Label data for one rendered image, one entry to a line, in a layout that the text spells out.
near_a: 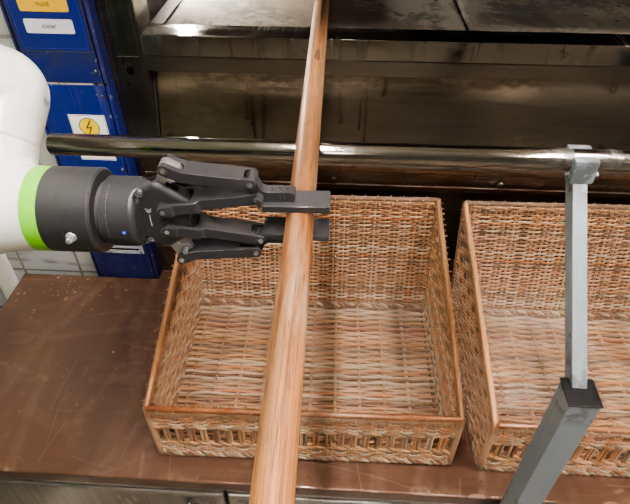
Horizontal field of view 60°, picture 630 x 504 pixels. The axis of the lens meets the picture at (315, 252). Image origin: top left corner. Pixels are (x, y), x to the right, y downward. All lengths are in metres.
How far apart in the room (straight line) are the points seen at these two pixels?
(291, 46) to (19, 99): 0.55
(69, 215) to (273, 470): 0.34
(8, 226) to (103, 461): 0.63
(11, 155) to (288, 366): 0.39
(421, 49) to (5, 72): 0.70
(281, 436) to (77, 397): 0.90
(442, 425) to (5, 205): 0.74
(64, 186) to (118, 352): 0.74
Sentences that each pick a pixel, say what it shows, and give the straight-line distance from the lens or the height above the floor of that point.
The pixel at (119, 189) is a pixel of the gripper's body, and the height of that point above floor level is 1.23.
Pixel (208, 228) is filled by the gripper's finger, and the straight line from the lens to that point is 0.60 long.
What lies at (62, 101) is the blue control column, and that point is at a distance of 1.23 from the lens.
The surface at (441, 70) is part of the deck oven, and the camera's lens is 1.11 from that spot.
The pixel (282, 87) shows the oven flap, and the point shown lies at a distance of 1.14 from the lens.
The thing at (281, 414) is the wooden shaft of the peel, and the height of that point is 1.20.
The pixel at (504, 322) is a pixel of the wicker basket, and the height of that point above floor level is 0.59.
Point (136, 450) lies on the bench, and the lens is 1.16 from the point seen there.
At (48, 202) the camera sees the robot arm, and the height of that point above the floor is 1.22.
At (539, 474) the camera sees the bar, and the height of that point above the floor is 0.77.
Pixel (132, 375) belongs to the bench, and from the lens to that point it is 1.26.
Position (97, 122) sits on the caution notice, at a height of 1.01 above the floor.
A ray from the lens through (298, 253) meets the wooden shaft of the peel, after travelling 0.52.
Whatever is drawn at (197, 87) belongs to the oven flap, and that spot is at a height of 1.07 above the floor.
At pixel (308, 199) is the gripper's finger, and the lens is 0.57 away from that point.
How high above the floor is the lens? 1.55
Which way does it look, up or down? 41 degrees down
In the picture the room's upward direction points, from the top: straight up
